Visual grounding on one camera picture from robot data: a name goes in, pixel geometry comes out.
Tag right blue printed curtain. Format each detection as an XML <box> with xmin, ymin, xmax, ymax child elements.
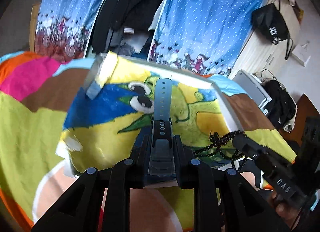
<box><xmin>148</xmin><ymin>0</ymin><xmax>263</xmax><ymax>76</ymax></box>

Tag colourful patchwork bed sheet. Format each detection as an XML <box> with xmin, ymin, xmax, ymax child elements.
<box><xmin>1</xmin><ymin>51</ymin><xmax>296</xmax><ymax>231</ymax></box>

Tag light blue smart watch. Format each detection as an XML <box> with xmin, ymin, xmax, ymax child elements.
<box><xmin>148</xmin><ymin>78</ymin><xmax>175</xmax><ymax>177</ymax></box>

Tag blue printed curtain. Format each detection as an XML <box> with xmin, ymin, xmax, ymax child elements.
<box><xmin>35</xmin><ymin>0</ymin><xmax>104</xmax><ymax>62</ymax></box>
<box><xmin>148</xmin><ymin>0</ymin><xmax>263</xmax><ymax>76</ymax></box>

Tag dark hanging clothes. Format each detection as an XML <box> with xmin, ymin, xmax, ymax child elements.
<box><xmin>91</xmin><ymin>0</ymin><xmax>163</xmax><ymax>54</ymax></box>

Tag black bead necklace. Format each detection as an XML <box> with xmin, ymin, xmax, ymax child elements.
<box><xmin>194</xmin><ymin>131</ymin><xmax>249</xmax><ymax>173</ymax></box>

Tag right hand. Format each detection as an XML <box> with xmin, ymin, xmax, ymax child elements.
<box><xmin>268</xmin><ymin>190</ymin><xmax>300</xmax><ymax>226</ymax></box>

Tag black clothes pile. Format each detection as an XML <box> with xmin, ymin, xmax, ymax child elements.
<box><xmin>263</xmin><ymin>80</ymin><xmax>297</xmax><ymax>133</ymax></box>

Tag left blue printed curtain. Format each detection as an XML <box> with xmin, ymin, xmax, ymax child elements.
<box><xmin>35</xmin><ymin>0</ymin><xmax>104</xmax><ymax>62</ymax></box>

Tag black hanging bag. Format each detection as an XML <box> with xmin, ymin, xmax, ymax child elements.
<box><xmin>251</xmin><ymin>3</ymin><xmax>293</xmax><ymax>60</ymax></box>

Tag white tray with cartoon towel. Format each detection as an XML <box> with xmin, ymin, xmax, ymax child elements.
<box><xmin>56</xmin><ymin>53</ymin><xmax>237</xmax><ymax>173</ymax></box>

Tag grey white storage box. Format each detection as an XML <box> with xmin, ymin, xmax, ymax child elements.
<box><xmin>233</xmin><ymin>70</ymin><xmax>272</xmax><ymax>115</ymax></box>

